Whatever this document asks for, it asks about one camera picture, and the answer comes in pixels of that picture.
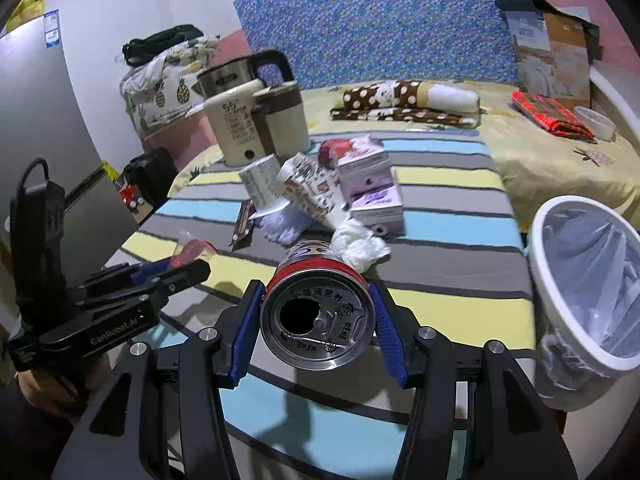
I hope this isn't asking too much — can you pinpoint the brown polka dot blanket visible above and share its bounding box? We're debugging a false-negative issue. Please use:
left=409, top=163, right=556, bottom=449
left=329, top=79, right=482, bottom=128

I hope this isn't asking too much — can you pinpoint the cardboard box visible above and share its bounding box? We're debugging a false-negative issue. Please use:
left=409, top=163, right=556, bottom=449
left=495, top=0, right=601, bottom=101

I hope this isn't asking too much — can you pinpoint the blue patterned mattress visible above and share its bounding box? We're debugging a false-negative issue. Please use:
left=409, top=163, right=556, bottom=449
left=233, top=0, right=543, bottom=92

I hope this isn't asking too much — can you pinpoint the pink cabinet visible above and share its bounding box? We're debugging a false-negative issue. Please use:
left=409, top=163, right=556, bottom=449
left=142, top=105, right=221, bottom=166

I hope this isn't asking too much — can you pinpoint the grey refrigerator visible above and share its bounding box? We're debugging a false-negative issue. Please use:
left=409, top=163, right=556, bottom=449
left=0, top=10, right=146, bottom=271

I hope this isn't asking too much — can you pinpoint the white trash bin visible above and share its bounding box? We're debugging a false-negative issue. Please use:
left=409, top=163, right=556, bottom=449
left=527, top=195, right=640, bottom=413

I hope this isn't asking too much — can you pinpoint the red plaid cloth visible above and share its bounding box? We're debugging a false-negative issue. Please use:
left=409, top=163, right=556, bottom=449
left=511, top=91, right=597, bottom=141

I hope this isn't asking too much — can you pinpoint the purple milk carton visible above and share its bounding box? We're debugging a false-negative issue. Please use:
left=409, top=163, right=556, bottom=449
left=350, top=185, right=406, bottom=238
left=336, top=142, right=396, bottom=201

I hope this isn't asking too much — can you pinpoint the black bag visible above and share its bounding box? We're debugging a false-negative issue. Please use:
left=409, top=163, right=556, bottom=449
left=121, top=24, right=206, bottom=63

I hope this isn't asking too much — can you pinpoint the clear plastic bin liner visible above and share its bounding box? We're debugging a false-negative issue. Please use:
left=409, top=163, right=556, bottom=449
left=537, top=200, right=640, bottom=411

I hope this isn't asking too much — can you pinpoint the clear plastic wrapper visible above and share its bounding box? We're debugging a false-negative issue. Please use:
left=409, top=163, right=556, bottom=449
left=170, top=230, right=218, bottom=268

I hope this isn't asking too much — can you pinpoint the crumpled white tissue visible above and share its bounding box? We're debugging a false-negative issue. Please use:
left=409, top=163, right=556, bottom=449
left=260, top=207, right=306, bottom=246

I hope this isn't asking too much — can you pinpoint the black cable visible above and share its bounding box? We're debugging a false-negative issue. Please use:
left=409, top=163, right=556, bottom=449
left=10, top=157, right=51, bottom=241

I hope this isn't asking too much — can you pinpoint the white bowl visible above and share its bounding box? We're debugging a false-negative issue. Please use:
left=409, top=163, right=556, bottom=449
left=572, top=105, right=616, bottom=142

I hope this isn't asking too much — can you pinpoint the pineapple print quilt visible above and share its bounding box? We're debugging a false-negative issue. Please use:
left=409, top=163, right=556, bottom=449
left=119, top=35, right=221, bottom=136

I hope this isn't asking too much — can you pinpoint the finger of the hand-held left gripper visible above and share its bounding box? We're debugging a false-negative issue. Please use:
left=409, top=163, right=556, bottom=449
left=77, top=261, right=151, bottom=293
left=75, top=259, right=211, bottom=311

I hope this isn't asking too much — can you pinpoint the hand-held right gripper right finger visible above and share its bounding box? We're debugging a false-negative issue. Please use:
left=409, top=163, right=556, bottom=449
left=370, top=280, right=581, bottom=480

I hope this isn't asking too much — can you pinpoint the small red toy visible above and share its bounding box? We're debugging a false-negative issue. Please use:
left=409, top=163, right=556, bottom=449
left=119, top=185, right=146, bottom=211

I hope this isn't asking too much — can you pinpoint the white printed paper cup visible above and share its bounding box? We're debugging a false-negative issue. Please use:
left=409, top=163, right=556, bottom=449
left=239, top=154, right=291, bottom=221

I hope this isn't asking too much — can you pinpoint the person's left hand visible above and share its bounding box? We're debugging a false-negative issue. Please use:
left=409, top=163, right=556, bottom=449
left=17, top=352, right=111, bottom=418

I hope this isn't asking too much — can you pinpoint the yellow bed sheet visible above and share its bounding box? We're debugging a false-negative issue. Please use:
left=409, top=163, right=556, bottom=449
left=167, top=80, right=640, bottom=233

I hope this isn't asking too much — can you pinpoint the cream cup with brown lid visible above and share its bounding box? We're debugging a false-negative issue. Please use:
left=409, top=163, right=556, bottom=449
left=251, top=80, right=312, bottom=158

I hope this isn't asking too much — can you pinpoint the brown sachet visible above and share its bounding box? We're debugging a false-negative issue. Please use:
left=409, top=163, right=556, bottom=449
left=229, top=199, right=256, bottom=250

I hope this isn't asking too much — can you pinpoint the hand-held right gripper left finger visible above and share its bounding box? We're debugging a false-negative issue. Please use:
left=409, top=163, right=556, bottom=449
left=52, top=280, right=266, bottom=480

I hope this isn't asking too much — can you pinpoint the white printed carton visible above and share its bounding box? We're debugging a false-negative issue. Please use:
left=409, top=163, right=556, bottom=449
left=275, top=152, right=351, bottom=231

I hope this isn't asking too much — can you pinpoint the white board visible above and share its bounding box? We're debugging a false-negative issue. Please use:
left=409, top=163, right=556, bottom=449
left=590, top=67, right=640, bottom=143

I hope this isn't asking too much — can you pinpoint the crumpled white plastic bag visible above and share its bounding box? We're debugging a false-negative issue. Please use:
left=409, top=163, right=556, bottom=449
left=331, top=217, right=392, bottom=273

